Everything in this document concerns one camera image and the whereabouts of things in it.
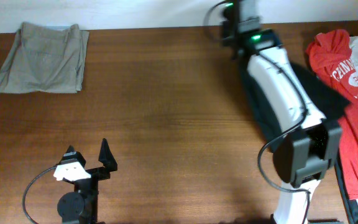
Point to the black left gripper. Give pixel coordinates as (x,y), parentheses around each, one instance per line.
(105,157)

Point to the black shorts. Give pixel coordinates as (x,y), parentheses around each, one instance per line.
(290,104)

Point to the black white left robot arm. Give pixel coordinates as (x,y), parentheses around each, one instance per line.
(81,205)

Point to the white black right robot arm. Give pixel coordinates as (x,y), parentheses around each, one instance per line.
(300,174)

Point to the red printed t-shirt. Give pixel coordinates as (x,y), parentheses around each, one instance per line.
(330,58)

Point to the folded khaki shorts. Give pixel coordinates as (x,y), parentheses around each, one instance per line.
(45,59)

